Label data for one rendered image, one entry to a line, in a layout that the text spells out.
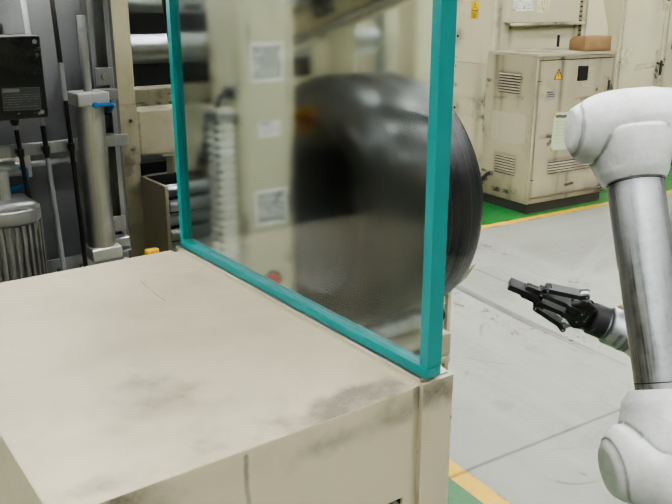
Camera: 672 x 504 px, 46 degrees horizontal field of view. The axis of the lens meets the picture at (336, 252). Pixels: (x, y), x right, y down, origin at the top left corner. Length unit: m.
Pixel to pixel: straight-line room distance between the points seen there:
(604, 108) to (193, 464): 1.07
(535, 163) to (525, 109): 0.43
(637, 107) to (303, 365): 0.91
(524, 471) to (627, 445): 1.61
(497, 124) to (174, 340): 5.85
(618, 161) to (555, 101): 4.99
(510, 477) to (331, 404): 2.28
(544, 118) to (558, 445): 3.66
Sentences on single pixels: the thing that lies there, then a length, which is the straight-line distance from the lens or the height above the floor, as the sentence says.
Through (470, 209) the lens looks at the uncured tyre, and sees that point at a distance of 1.70.
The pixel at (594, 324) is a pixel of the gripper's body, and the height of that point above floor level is 0.93.
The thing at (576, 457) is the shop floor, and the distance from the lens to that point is 3.17.
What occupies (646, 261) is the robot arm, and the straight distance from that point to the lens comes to 1.49.
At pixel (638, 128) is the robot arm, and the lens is 1.52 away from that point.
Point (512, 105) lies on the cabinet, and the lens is 6.48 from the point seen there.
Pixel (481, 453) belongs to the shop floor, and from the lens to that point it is 3.11.
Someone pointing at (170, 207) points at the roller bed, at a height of 1.14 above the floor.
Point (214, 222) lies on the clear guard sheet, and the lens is 1.11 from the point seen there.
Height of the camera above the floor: 1.62
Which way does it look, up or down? 18 degrees down
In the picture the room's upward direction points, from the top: straight up
